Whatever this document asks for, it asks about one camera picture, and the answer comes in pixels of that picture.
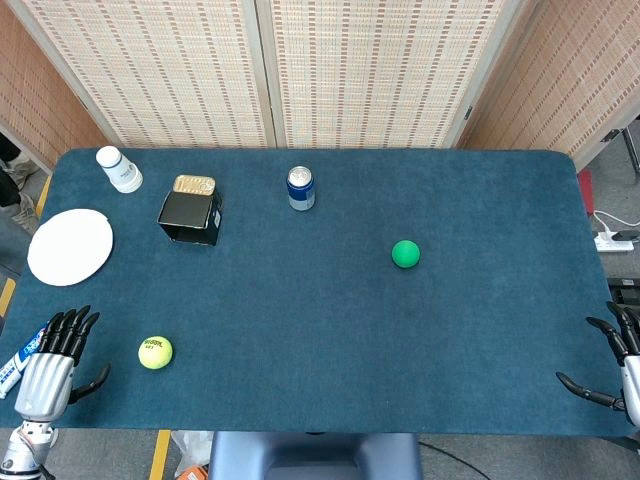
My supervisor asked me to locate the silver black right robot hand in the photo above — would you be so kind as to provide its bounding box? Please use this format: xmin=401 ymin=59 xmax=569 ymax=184
xmin=556 ymin=301 xmax=640 ymax=428

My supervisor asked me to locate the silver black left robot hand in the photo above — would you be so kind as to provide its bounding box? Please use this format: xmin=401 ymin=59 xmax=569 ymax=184
xmin=14 ymin=305 xmax=112 ymax=420

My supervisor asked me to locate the yellow tennis ball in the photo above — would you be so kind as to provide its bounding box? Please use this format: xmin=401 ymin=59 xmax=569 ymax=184
xmin=137 ymin=335 xmax=174 ymax=371

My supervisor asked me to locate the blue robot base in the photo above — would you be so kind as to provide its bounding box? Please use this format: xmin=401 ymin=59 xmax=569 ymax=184
xmin=207 ymin=430 xmax=424 ymax=480

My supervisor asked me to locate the black open cardboard box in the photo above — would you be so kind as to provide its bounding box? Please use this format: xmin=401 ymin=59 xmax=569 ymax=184
xmin=157 ymin=189 xmax=224 ymax=247

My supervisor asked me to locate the green ball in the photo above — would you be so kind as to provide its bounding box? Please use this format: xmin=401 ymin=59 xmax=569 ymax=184
xmin=391 ymin=239 xmax=422 ymax=270

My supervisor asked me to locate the blue white toothpaste tube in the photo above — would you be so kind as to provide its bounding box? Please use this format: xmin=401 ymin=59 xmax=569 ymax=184
xmin=0 ymin=322 xmax=51 ymax=400

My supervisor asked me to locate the black floor equipment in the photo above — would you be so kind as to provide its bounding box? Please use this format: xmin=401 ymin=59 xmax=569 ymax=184
xmin=607 ymin=277 xmax=640 ymax=316

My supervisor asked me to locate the white power strip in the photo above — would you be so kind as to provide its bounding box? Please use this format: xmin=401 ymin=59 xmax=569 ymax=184
xmin=593 ymin=231 xmax=635 ymax=254

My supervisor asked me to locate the white paper plate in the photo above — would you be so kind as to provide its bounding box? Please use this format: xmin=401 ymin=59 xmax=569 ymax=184
xmin=27 ymin=208 xmax=115 ymax=288

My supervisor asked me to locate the red object on floor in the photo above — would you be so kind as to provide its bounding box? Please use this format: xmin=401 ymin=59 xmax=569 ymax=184
xmin=576 ymin=169 xmax=598 ymax=216

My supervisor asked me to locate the white plastic bag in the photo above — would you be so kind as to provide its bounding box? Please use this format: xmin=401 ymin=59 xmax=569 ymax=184
xmin=170 ymin=430 xmax=215 ymax=479

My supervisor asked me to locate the metal stand leg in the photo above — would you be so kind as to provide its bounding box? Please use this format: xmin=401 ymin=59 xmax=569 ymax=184
xmin=599 ymin=127 xmax=640 ymax=176

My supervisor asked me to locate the white plastic bottle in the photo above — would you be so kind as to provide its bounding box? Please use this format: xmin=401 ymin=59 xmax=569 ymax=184
xmin=95 ymin=145 xmax=144 ymax=194

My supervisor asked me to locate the gold flat tin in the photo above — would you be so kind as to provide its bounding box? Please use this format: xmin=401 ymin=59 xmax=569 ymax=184
xmin=172 ymin=173 xmax=218 ymax=197

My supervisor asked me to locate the blue table cloth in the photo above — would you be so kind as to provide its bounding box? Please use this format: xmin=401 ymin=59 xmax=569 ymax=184
xmin=0 ymin=147 xmax=632 ymax=440

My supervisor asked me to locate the blue soda can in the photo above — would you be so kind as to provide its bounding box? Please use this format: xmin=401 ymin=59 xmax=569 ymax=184
xmin=286 ymin=165 xmax=317 ymax=212

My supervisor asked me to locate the white power cable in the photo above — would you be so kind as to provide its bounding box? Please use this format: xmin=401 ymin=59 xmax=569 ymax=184
xmin=591 ymin=209 xmax=640 ymax=237

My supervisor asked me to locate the black floor cable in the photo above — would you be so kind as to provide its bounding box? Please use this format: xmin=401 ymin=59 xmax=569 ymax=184
xmin=419 ymin=439 xmax=506 ymax=480

